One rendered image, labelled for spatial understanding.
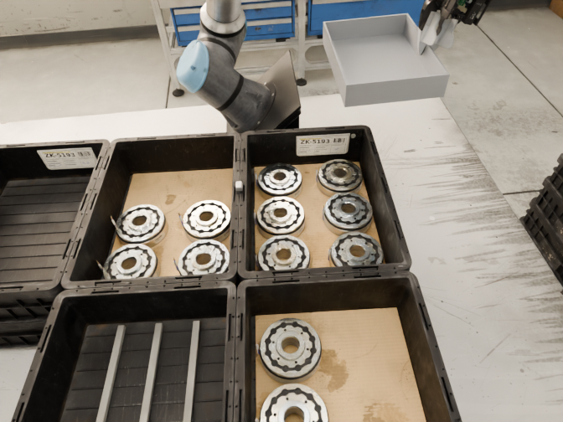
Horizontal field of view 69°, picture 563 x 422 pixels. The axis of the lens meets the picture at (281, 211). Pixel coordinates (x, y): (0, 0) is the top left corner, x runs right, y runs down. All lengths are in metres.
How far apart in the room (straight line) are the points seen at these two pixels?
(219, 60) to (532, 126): 2.12
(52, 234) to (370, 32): 0.87
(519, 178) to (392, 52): 1.55
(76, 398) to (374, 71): 0.84
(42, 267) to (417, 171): 0.97
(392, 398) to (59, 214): 0.79
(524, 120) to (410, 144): 1.62
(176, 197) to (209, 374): 0.43
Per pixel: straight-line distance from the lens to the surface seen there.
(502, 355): 0.97
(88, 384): 0.80
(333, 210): 0.87
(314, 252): 0.84
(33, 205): 1.11
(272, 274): 0.70
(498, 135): 2.69
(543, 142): 2.75
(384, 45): 1.06
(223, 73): 1.10
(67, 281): 0.79
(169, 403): 0.74
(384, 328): 0.77
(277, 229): 0.84
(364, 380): 0.73
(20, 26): 3.96
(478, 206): 1.19
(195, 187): 0.99
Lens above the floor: 1.52
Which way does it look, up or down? 49 degrees down
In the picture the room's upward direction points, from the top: 3 degrees counter-clockwise
